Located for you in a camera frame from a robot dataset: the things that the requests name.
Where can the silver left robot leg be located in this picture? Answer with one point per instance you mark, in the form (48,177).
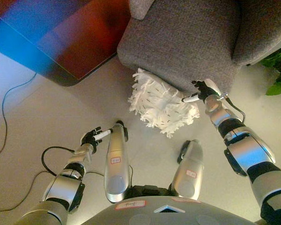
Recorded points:
(116,164)

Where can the silver robot leg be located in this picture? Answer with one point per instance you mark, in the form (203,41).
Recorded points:
(189,168)
(116,164)

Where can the white fringed pillow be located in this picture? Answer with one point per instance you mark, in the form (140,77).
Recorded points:
(159,105)

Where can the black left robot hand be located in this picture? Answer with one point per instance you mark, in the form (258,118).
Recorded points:
(91,138)

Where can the grey robot torso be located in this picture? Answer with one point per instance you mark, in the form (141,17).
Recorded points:
(154,215)

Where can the dark glossy wooden cabinet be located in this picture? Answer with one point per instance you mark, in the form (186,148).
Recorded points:
(72,42)

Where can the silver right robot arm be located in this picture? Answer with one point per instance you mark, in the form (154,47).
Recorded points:
(248,150)

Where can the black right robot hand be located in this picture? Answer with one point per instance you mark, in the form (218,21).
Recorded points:
(204,90)

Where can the grey fabric armchair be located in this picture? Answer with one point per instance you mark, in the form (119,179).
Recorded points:
(189,35)

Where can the green leafy potted plant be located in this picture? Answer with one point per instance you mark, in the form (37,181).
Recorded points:
(279,70)

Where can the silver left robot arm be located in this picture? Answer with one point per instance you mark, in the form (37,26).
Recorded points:
(61,185)

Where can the silver right robot leg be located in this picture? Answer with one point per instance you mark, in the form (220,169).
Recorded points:
(189,168)

